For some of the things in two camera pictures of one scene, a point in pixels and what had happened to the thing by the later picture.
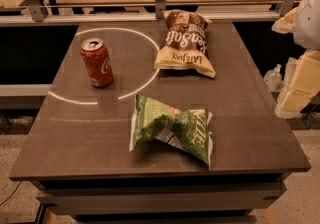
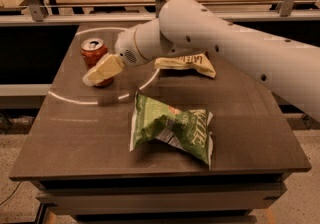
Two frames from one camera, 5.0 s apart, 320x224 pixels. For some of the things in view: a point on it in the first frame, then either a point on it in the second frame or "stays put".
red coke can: [97, 61] stays put
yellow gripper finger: [302, 84] -> [127, 53]
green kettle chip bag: [189, 129] stays put
